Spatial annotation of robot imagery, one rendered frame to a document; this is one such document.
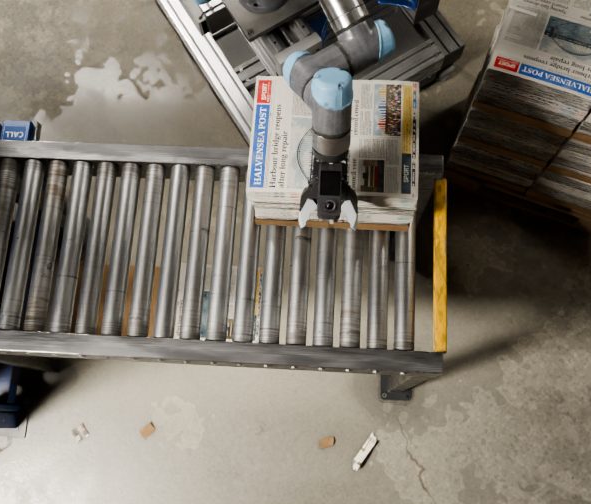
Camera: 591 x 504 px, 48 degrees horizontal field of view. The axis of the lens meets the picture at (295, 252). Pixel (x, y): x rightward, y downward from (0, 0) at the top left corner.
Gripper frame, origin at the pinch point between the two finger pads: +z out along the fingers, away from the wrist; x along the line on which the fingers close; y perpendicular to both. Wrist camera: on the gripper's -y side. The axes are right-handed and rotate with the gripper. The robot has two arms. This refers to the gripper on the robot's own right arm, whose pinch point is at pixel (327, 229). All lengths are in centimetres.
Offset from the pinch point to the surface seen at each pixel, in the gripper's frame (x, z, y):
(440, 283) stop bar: -27.1, 20.1, 4.7
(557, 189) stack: -74, 44, 74
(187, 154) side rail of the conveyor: 37.6, 5.3, 32.2
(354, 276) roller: -6.7, 21.2, 6.6
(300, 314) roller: 5.9, 26.4, -1.9
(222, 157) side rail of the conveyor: 28.4, 5.6, 31.9
